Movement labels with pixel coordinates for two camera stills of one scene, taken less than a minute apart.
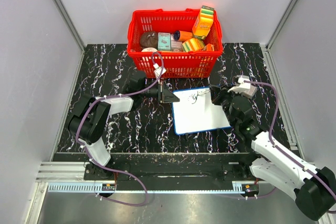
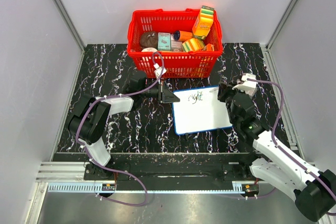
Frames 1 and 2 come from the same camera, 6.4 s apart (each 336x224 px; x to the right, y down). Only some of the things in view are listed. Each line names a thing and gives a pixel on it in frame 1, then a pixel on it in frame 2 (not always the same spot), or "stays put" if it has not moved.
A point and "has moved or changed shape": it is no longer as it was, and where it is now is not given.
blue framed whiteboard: [195, 113] stays put
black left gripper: [165, 95] stays put
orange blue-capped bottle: [181, 35] stays put
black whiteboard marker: [200, 94] has moved or changed shape
